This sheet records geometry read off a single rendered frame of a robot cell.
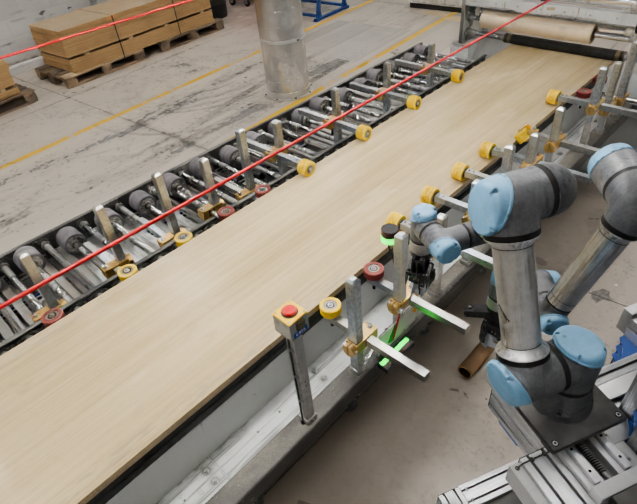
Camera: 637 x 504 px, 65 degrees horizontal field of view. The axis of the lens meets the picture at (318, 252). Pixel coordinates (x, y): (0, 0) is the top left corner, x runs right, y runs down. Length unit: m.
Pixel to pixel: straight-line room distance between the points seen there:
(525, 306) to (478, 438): 1.49
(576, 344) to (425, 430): 1.39
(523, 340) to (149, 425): 1.08
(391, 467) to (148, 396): 1.21
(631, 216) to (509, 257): 0.34
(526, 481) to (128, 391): 1.18
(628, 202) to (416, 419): 1.60
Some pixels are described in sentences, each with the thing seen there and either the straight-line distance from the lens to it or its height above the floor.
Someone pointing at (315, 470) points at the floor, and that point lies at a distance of 2.47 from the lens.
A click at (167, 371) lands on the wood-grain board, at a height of 0.90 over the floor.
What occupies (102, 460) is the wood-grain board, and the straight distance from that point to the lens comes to 1.65.
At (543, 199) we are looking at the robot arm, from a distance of 1.09.
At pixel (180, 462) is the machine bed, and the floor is 0.70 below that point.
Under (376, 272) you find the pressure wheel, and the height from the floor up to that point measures 0.91.
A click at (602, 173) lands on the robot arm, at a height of 1.52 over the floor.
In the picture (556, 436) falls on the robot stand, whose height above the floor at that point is 1.04.
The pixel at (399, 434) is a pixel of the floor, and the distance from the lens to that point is 2.55.
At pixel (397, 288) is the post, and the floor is 0.93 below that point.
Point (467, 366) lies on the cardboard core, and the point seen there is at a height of 0.08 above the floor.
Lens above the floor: 2.21
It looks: 40 degrees down
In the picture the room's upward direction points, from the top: 6 degrees counter-clockwise
